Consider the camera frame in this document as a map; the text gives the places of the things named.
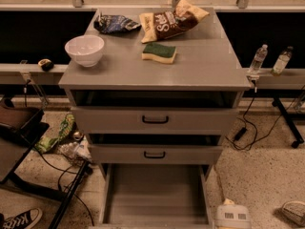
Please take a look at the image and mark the brown chip bag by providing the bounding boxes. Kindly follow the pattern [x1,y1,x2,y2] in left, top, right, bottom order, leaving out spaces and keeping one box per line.
[139,0,209,43]

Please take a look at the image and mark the black canvas sneaker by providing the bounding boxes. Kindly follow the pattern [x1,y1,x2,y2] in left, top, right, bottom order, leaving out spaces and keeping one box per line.
[0,208,43,229]

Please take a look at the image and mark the black cart frame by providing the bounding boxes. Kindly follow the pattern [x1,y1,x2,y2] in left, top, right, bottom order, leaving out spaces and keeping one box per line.
[0,97,92,229]

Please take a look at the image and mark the clear water bottle left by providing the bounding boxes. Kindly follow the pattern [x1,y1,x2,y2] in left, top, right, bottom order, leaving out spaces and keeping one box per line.
[249,44,268,73]

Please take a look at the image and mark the grey knit shoe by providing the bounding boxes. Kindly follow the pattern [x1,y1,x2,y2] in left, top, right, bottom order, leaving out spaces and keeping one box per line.
[281,200,305,227]

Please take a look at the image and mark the grey top drawer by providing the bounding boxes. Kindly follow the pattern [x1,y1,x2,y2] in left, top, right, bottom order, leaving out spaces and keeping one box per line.
[71,107,237,135]

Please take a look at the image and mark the grey bottom drawer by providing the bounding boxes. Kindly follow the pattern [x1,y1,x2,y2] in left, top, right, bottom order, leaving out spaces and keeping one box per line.
[89,164,214,229]

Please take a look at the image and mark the black stand leg with wheel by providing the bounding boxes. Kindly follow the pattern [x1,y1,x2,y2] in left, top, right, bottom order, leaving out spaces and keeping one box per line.
[272,96,305,149]

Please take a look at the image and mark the green yellow sponge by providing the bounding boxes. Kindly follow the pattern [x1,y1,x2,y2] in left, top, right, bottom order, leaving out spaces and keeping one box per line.
[142,42,176,64]

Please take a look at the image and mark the clear plastic wrappers on floor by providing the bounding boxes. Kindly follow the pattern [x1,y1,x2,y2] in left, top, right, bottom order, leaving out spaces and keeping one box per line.
[58,138,92,166]

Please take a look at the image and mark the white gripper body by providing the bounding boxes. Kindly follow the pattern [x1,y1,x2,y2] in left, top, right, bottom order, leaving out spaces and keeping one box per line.
[214,198,252,229]

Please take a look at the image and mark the green snack bag on floor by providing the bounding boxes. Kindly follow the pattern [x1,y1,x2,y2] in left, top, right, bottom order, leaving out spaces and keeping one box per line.
[34,114,75,154]

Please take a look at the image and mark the grey middle drawer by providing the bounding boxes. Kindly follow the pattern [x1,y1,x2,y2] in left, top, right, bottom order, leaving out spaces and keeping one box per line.
[90,144,222,164]

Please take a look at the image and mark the black yellow tape measure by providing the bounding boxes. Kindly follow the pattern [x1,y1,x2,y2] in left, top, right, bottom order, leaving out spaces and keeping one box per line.
[38,59,54,72]

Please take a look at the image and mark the clear water bottle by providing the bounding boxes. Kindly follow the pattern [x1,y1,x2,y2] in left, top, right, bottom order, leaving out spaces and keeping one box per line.
[249,44,268,73]
[271,46,294,76]

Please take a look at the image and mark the blue crumpled snack bag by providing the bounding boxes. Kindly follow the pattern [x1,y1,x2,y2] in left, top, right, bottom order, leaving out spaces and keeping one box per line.
[93,14,141,34]

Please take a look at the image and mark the white bowl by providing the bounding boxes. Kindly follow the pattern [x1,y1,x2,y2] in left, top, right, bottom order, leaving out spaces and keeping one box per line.
[65,35,105,67]

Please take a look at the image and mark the grey drawer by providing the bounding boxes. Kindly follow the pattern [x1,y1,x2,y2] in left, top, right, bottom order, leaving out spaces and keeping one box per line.
[89,164,214,229]
[71,107,237,135]
[90,144,222,164]

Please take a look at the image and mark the grey drawer cabinet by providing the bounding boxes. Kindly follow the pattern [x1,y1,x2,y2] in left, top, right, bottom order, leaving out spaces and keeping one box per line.
[59,10,250,175]

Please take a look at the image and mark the black power cable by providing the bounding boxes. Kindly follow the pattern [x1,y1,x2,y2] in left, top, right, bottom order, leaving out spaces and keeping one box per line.
[225,79,305,152]

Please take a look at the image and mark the clear water bottle right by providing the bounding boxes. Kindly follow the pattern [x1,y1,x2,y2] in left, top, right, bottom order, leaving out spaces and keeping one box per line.
[271,46,294,76]

